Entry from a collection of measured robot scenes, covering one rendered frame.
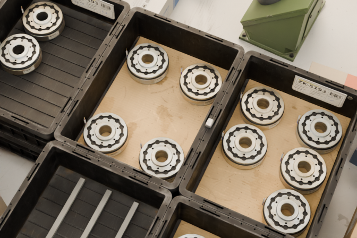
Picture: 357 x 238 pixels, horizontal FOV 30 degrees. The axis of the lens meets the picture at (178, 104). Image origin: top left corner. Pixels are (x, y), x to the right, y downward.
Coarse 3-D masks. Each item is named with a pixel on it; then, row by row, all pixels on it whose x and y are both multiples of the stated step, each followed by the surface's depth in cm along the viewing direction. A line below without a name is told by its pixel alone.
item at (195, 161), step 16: (240, 64) 154; (288, 64) 154; (320, 80) 152; (224, 96) 150; (208, 128) 146; (352, 128) 146; (192, 160) 142; (336, 176) 141; (192, 192) 139; (224, 208) 137; (320, 208) 137; (256, 224) 135; (320, 224) 136
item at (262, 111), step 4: (260, 96) 157; (264, 96) 157; (256, 100) 157; (268, 100) 157; (272, 100) 157; (252, 104) 157; (256, 104) 156; (272, 104) 156; (256, 108) 156; (260, 108) 156; (268, 108) 156; (272, 108) 156; (260, 112) 155; (264, 112) 155; (268, 112) 156
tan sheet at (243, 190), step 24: (288, 96) 162; (240, 120) 158; (288, 120) 158; (240, 144) 155; (288, 144) 155; (216, 168) 152; (264, 168) 152; (216, 192) 149; (240, 192) 149; (264, 192) 149; (312, 216) 147
